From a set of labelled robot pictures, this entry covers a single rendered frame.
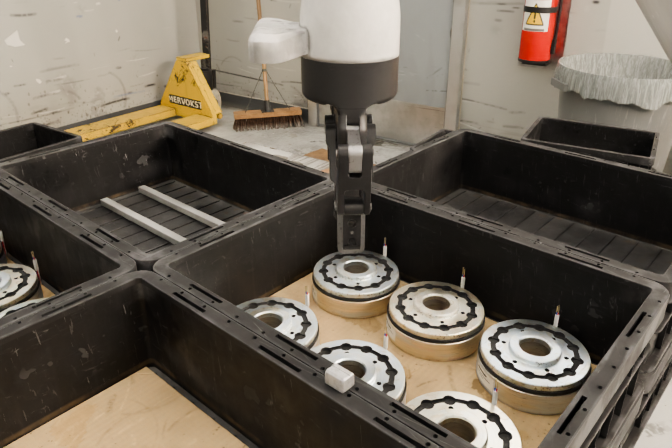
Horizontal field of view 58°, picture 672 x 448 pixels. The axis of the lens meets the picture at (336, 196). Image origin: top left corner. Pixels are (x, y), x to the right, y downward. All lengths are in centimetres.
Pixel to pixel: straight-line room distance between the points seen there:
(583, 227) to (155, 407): 64
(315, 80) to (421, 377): 32
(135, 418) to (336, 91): 34
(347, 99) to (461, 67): 308
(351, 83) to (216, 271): 30
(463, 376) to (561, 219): 41
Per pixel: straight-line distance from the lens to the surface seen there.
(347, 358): 58
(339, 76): 44
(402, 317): 64
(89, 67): 423
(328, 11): 43
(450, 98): 356
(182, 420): 59
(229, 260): 67
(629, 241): 94
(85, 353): 61
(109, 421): 60
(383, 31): 44
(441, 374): 62
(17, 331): 57
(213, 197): 100
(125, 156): 103
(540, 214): 98
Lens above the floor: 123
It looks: 24 degrees down
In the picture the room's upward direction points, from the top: straight up
